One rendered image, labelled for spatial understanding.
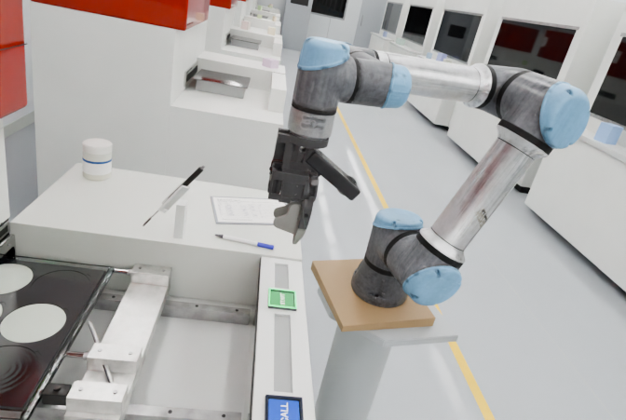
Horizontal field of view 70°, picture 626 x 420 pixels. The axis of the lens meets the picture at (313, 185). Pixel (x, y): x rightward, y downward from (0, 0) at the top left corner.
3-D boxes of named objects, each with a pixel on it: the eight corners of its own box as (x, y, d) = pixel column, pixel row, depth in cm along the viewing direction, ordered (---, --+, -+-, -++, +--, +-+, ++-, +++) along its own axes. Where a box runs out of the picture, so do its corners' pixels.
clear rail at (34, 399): (18, 423, 64) (18, 415, 63) (109, 270, 98) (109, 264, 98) (29, 423, 64) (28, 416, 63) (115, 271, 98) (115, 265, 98)
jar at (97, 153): (77, 179, 117) (77, 144, 114) (88, 169, 124) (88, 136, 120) (106, 182, 118) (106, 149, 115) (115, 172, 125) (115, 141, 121)
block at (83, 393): (65, 411, 68) (65, 397, 67) (74, 392, 71) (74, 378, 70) (121, 415, 69) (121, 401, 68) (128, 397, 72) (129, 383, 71)
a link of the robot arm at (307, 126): (333, 107, 78) (338, 120, 70) (327, 132, 80) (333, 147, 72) (290, 100, 77) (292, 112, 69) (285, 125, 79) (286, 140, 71)
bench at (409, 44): (397, 97, 886) (427, -11, 810) (378, 80, 1051) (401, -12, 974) (448, 107, 902) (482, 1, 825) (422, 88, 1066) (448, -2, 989)
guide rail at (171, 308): (8, 300, 94) (7, 288, 93) (13, 294, 96) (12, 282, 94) (248, 325, 101) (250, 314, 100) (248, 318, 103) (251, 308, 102)
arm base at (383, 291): (385, 266, 129) (393, 237, 125) (418, 301, 117) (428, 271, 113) (340, 275, 122) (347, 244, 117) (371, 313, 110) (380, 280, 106)
